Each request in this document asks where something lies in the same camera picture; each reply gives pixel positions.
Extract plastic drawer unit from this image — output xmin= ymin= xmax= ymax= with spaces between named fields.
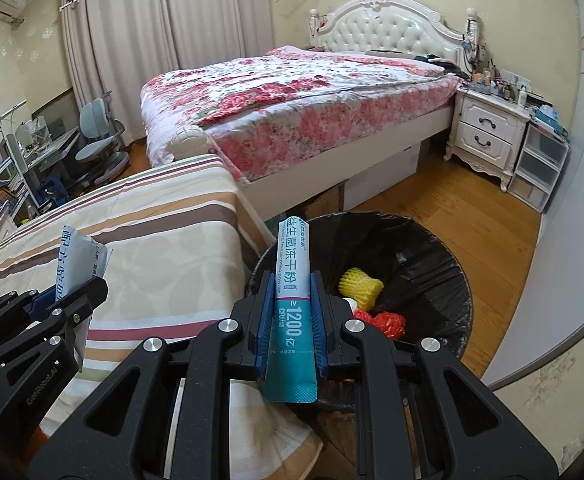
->
xmin=508 ymin=119 xmax=570 ymax=214

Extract yellow foam fruit net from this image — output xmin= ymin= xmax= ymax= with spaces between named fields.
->
xmin=338 ymin=268 xmax=384 ymax=311

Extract silver white powder sachet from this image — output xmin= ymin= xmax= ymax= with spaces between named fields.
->
xmin=56 ymin=226 xmax=111 ymax=372

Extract beige curtains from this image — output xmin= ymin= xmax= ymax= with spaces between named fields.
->
xmin=59 ymin=0 xmax=275 ymax=144

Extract striped bed sheet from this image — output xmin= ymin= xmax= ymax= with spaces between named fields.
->
xmin=0 ymin=155 xmax=322 ymax=479

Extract orange-red foam net bundle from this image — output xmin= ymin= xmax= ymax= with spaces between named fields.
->
xmin=354 ymin=310 xmax=406 ymax=340

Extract white bed frame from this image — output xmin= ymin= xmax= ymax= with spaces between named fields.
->
xmin=243 ymin=105 xmax=452 ymax=220

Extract teal white stick sachet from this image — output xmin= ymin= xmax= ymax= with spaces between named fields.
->
xmin=263 ymin=217 xmax=318 ymax=404

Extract white bedside nightstand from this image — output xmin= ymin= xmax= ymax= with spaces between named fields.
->
xmin=444 ymin=86 xmax=531 ymax=193

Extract white round bedpost ball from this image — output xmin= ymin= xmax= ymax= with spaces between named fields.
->
xmin=170 ymin=126 xmax=213 ymax=160

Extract white tufted headboard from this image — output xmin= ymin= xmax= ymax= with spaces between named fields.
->
xmin=308 ymin=0 xmax=480 ymax=67

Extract grey blue desk chair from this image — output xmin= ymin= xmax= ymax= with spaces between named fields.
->
xmin=75 ymin=92 xmax=129 ymax=188

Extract grey study desk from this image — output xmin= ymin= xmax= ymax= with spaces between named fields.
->
xmin=4 ymin=127 xmax=79 ymax=209

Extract floral pink quilt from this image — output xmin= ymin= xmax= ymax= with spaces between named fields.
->
xmin=140 ymin=46 xmax=460 ymax=182

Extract black bag trash bin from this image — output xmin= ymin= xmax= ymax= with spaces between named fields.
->
xmin=245 ymin=210 xmax=474 ymax=411

